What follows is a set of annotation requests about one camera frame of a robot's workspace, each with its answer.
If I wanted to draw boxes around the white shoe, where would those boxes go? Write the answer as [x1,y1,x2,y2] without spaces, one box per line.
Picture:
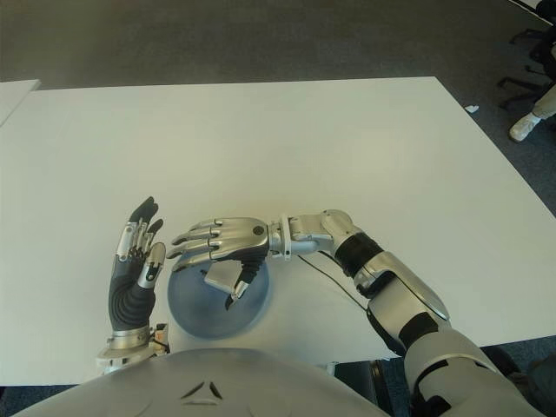
[508,110,542,142]

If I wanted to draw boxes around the blue round plate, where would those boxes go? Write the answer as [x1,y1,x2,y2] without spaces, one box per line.
[166,254,272,340]

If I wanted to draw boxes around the white charger block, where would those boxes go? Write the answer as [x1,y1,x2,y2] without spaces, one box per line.
[202,260,244,295]

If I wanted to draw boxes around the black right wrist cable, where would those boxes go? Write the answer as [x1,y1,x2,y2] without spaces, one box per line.
[299,255,368,312]

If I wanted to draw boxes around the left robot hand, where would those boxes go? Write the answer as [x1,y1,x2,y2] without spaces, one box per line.
[107,195,168,335]

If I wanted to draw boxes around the grey robot torso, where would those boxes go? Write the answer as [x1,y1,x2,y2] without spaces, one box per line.
[12,347,392,417]

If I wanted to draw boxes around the black office chair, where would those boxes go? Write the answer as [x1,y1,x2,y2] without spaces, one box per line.
[497,29,556,110]

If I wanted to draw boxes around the dark table frame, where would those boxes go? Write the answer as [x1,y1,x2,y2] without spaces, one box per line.
[327,359,388,412]

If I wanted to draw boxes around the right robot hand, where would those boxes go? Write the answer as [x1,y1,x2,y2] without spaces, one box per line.
[166,216,273,312]

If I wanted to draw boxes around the neighbouring white table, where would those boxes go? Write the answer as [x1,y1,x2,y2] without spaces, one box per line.
[0,78,41,128]

